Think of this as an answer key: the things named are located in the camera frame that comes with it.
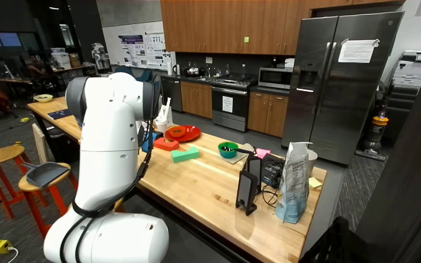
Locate white wall poster board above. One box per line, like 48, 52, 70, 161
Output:
101, 21, 177, 72

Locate brown upper cabinets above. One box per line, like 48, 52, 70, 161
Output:
160, 0, 407, 56

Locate pale bowl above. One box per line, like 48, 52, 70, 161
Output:
32, 93, 56, 104

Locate yellow upright vacuum cleaner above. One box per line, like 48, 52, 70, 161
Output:
363, 110, 391, 157

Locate black dishwasher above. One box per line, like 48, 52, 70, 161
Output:
161, 78, 184, 113

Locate orange foam block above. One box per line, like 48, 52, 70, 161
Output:
152, 137, 182, 153

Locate black phone on stand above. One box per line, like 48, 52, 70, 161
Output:
234, 167, 260, 217

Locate white paper cup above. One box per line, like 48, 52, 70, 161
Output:
306, 148, 319, 177

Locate paper sheet on refrigerator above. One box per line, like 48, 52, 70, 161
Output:
336, 37, 382, 65

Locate small black box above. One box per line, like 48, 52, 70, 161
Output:
260, 153, 287, 191

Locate yellow sticky notes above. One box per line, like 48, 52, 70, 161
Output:
309, 176, 325, 191

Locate grey office printer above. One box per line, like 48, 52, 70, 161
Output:
385, 50, 421, 148

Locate blue lounge chair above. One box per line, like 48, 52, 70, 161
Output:
114, 65, 164, 97

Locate black tablet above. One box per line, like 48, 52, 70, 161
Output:
47, 109, 73, 122

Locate stainless steel refrigerator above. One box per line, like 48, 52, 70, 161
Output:
281, 11, 405, 167

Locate white blue coffee bag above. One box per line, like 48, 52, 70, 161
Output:
274, 141, 315, 226

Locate wooden side table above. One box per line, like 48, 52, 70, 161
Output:
27, 96, 85, 144

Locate black device cable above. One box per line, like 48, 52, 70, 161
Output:
258, 188, 284, 210

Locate brown lower cabinets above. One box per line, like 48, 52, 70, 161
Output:
180, 80, 290, 139

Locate black oven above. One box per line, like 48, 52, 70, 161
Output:
211, 80, 252, 134

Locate brown leather chair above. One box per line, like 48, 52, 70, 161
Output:
0, 78, 34, 119

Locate brown cabinets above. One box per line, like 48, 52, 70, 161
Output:
160, 0, 407, 56
180, 80, 290, 139

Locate green bowl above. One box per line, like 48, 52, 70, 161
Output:
217, 141, 241, 160

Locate pink sticky notes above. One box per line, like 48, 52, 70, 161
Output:
253, 147, 272, 161

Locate wooden stool orange legs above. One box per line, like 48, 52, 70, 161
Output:
18, 161, 79, 239
0, 144, 31, 220

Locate green foam block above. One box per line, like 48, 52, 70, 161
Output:
170, 145, 202, 164

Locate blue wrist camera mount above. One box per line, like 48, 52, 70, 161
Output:
141, 131, 164, 154

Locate black upright device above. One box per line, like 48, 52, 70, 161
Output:
246, 154, 263, 193

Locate silver microwave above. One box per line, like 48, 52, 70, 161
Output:
258, 66, 294, 91

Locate red plate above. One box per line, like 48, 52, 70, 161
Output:
164, 125, 203, 145

